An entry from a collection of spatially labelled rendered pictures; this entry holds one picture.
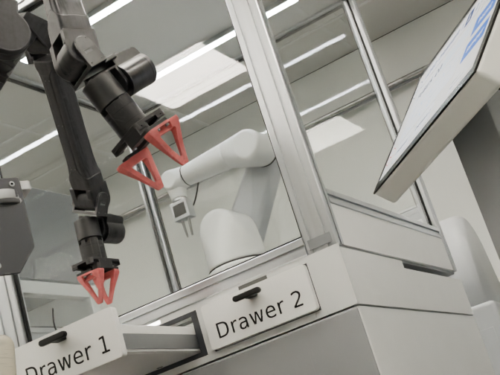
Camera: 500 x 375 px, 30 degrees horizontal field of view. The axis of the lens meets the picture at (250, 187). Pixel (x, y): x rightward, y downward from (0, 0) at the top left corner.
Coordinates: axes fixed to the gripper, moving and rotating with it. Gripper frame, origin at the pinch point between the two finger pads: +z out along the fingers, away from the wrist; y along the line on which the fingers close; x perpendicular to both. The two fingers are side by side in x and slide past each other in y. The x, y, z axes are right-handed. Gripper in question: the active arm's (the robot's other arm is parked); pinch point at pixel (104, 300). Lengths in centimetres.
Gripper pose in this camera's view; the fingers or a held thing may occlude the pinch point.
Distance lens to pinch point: 216.3
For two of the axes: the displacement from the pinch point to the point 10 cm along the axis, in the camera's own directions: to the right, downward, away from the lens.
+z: 2.7, 9.2, -3.0
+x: 8.1, -3.8, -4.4
